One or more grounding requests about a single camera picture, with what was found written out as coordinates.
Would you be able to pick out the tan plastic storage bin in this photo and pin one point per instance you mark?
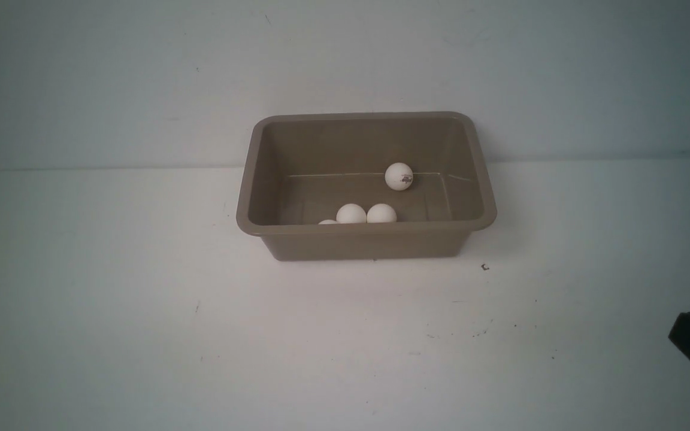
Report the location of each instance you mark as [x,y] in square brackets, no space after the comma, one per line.
[300,169]

